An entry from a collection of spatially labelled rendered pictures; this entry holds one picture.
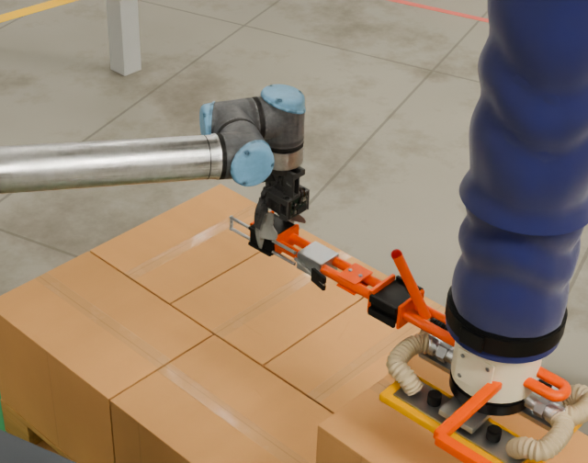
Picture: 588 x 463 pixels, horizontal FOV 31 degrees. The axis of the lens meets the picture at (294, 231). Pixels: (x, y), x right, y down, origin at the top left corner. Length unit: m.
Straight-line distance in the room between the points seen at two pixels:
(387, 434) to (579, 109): 0.93
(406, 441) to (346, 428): 0.13
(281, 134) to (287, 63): 3.84
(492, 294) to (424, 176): 3.14
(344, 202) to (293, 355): 1.78
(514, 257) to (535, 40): 0.40
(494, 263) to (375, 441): 0.60
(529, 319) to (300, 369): 1.25
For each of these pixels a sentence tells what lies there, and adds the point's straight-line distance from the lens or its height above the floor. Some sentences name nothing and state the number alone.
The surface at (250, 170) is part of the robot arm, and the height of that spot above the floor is 1.54.
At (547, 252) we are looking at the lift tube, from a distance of 1.88.
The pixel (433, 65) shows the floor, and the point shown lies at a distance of 6.11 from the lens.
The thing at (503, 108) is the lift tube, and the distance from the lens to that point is 1.73.
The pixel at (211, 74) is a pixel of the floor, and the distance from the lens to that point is 5.88.
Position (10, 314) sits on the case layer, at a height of 0.54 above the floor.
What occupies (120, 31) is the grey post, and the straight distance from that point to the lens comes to 5.78.
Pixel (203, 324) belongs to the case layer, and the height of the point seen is 0.54.
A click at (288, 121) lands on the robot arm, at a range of 2.18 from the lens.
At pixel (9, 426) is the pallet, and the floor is 0.04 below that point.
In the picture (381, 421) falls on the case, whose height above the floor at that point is 0.95.
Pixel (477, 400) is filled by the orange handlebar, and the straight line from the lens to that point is 2.02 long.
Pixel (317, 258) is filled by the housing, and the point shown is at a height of 1.24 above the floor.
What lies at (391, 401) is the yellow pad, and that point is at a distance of 2.17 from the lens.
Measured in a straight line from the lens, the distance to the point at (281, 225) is 2.39.
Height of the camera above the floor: 2.60
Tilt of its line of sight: 34 degrees down
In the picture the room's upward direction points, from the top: 2 degrees clockwise
